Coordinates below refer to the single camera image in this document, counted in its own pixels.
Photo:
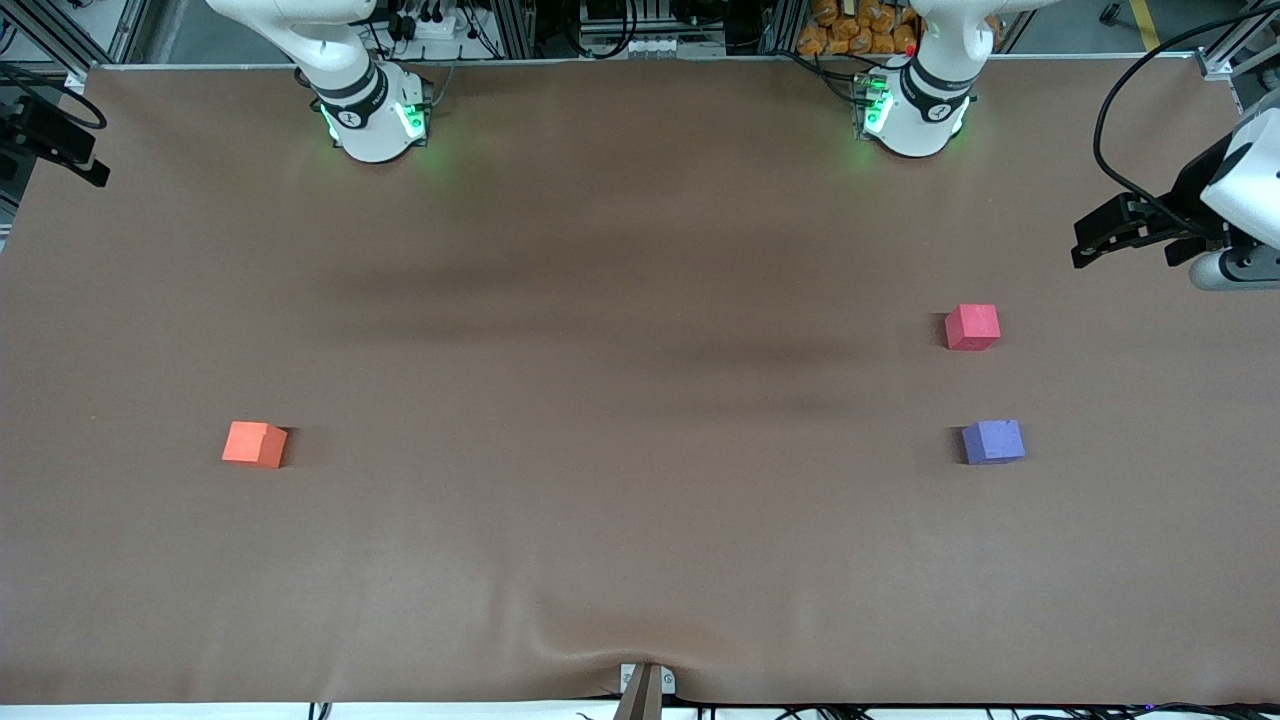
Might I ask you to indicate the aluminium frame post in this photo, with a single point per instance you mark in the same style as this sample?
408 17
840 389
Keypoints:
1225 55
130 30
520 30

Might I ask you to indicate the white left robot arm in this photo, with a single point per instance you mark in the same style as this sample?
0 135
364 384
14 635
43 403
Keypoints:
915 120

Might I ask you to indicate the black caster wheel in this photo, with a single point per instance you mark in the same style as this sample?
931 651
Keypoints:
1110 14

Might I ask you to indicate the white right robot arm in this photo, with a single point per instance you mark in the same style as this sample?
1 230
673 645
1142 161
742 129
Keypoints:
365 120

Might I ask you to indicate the silver mounting bracket plate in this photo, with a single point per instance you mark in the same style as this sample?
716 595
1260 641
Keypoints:
667 683

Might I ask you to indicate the brown camera post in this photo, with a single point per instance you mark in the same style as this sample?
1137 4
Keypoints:
642 700

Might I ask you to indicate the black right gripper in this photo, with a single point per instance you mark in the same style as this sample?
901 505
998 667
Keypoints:
40 135

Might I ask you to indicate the orange objects pile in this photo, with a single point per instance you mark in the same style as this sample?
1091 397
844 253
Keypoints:
850 30

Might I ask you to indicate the brown table mat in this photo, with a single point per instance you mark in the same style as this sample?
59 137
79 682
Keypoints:
640 500

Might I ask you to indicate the purple foam block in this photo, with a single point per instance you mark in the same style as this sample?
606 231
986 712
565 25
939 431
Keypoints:
993 441

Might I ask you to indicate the red foam block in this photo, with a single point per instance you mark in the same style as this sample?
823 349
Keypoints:
972 327

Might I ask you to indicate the white power strip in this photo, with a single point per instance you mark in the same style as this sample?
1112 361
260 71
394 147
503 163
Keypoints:
430 28

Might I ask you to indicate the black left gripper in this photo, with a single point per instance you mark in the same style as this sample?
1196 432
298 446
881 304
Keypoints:
1192 187

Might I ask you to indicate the orange foam block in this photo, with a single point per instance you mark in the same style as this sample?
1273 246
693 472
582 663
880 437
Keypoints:
250 443

